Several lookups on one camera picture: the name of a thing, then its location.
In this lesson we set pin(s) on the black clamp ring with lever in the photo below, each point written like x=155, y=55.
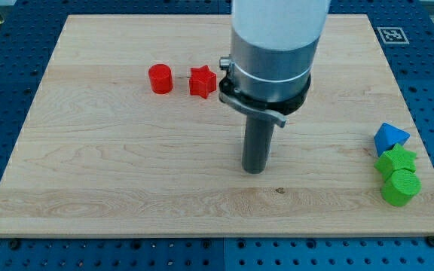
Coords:
x=262, y=99

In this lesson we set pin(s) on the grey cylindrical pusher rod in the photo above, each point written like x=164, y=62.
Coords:
x=256, y=146

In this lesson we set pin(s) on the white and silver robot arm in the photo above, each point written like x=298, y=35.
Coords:
x=268, y=69

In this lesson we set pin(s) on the red star block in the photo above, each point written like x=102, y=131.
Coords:
x=202, y=81

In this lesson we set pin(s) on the red cylinder block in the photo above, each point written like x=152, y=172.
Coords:
x=160, y=76

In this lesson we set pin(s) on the light wooden board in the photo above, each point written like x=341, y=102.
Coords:
x=100, y=155

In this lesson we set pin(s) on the blue triangle block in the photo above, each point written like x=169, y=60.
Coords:
x=387, y=136

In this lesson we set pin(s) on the green star block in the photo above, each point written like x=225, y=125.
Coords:
x=396, y=158

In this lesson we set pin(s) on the green cylinder block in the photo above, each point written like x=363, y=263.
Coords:
x=401, y=187

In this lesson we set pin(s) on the white fiducial marker tag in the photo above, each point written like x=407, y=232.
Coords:
x=392, y=35

